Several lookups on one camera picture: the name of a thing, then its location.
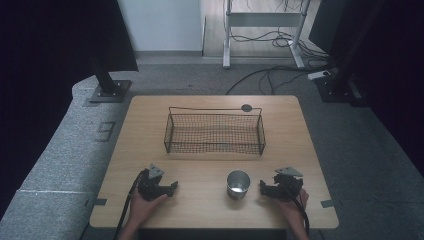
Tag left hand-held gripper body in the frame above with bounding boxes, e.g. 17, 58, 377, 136
137, 162, 167, 202

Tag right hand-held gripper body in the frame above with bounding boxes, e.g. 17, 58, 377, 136
273, 166, 305, 202

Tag person's left hand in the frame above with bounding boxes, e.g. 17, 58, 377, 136
128, 191, 170, 231

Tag person's right hand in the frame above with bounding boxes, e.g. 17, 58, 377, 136
277, 187, 310, 228

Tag silver metal cup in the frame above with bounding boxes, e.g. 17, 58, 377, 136
226, 170, 251, 201

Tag white power strip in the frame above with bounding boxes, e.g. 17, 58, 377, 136
306, 69, 332, 81

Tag black curtain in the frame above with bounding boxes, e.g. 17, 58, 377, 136
308, 0, 424, 178
0, 0, 140, 221

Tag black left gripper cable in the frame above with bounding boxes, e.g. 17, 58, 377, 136
112, 169, 149, 240

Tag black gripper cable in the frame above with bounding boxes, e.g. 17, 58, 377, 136
282, 182, 311, 236
112, 169, 149, 240

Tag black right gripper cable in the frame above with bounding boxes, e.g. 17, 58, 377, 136
282, 182, 311, 236

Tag black wire mesh basket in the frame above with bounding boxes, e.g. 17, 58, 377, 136
163, 103, 267, 156

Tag black stand with base plate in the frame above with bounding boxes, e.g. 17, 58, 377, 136
87, 54, 133, 104
313, 0, 388, 105

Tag black floor cables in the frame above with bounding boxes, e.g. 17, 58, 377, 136
225, 0, 336, 96

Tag white metal desk frame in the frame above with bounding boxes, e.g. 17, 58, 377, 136
222, 0, 312, 70

